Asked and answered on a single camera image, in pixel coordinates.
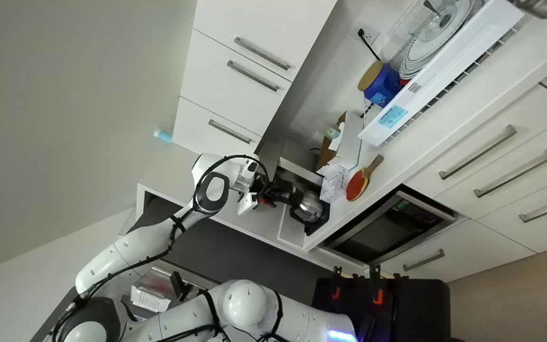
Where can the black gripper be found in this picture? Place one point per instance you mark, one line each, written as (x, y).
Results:
(277, 190)

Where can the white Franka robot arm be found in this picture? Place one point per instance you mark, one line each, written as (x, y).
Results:
(134, 243)

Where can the white drawer below oven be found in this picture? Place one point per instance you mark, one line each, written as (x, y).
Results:
(476, 247)

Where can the coffee carafe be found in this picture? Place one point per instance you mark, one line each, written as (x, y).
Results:
(311, 205)

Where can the black steel coffee machine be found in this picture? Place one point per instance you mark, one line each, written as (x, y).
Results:
(322, 218)

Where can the white printed paper sheet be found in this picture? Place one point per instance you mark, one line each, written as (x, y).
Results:
(334, 182)

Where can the brown cardboard piece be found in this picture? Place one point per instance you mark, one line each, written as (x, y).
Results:
(326, 152)

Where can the red table tennis paddle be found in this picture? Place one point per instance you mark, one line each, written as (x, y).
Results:
(358, 182)

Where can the black built-in oven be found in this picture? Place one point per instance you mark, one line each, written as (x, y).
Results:
(389, 230)

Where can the blue container with cork lid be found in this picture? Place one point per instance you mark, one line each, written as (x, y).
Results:
(383, 87)

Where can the small teal object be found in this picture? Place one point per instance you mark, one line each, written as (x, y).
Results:
(163, 135)

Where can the red bowl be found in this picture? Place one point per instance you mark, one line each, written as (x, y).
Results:
(406, 80)

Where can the black case with orange latches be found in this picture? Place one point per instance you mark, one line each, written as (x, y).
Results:
(413, 310)

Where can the white pink box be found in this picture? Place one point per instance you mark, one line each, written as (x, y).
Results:
(151, 296)

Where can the white plate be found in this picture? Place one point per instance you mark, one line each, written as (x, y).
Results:
(432, 53)

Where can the white dish drainer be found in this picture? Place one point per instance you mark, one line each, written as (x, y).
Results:
(451, 63)

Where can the clear glass bowl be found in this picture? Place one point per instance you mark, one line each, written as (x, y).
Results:
(451, 15)

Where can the wall outlet with black plug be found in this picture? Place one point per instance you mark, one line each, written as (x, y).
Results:
(364, 34)

